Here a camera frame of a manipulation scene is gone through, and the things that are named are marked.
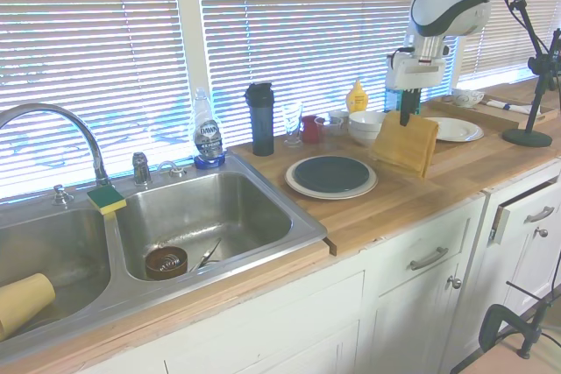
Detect white base cabinets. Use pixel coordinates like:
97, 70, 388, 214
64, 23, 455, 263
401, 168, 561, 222
74, 159, 561, 374

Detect white window blind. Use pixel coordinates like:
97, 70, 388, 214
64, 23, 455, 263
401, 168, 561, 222
0, 0, 177, 201
458, 0, 561, 86
195, 0, 474, 152

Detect chrome gooseneck faucet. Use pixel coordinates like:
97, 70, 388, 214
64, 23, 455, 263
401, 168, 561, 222
0, 102, 111, 187

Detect white dinner plate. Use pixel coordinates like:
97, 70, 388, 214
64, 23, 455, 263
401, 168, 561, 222
423, 116, 485, 144

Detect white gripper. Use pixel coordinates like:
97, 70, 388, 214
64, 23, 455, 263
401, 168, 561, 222
385, 59, 444, 128

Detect dark blue plate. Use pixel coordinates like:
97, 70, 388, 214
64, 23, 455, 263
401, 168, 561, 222
293, 155, 372, 194

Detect black round base stand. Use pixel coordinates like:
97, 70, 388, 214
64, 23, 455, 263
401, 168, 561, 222
501, 0, 561, 148

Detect silver drawer pull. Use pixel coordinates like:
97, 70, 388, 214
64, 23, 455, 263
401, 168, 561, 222
523, 206, 556, 224
409, 246, 449, 271

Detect black shaker bottle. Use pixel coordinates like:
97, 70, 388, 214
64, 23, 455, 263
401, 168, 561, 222
244, 81, 276, 158

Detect wooden serving tray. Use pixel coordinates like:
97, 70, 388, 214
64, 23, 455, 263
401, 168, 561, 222
427, 88, 561, 130

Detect clear glass goblet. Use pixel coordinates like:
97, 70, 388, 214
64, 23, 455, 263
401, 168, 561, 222
281, 102, 304, 149

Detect stainless steel double sink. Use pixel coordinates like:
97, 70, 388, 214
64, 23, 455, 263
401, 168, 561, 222
0, 152, 329, 369

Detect dark metal clamp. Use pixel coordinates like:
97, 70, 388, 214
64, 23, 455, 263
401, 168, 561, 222
478, 279, 561, 360

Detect metal utensil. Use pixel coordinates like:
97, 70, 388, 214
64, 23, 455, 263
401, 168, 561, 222
188, 237, 224, 272

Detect clear plastic cup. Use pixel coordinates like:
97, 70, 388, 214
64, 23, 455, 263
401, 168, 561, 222
315, 121, 344, 150

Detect chrome side sprayer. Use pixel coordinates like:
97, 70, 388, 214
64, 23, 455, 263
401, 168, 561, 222
132, 151, 153, 186

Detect teal blue container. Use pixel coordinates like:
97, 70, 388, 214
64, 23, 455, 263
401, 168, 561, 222
384, 87, 423, 115

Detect clear Dawn soap bottle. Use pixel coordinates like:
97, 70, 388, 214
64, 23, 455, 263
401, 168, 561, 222
192, 87, 229, 170

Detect red mug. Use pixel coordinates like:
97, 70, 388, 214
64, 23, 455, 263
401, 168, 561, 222
300, 115, 326, 145

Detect chrome sink knob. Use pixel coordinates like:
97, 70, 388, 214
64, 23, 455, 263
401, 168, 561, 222
51, 184, 74, 208

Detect brown bowl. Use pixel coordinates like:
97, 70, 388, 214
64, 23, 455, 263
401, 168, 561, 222
145, 245, 189, 282

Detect yellow green sponge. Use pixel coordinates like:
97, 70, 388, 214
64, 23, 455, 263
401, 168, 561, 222
86, 185, 127, 216

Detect rolled white napkin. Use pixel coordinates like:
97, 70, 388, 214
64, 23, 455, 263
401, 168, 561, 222
481, 99, 534, 115

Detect yellow plastic cup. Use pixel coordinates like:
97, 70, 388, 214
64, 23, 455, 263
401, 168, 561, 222
0, 272, 57, 342

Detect white patterned sugar bowl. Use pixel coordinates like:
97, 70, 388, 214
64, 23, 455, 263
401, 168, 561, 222
451, 87, 486, 108

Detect yellow terry towel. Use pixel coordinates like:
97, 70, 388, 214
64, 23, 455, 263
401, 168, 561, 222
370, 110, 441, 180

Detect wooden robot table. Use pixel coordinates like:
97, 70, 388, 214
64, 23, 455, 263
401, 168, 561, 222
451, 338, 561, 374

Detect yellow mustard bottle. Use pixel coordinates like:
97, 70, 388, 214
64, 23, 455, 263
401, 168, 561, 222
345, 79, 369, 115

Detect small metal whisk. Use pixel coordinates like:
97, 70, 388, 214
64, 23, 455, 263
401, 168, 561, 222
158, 253, 182, 272

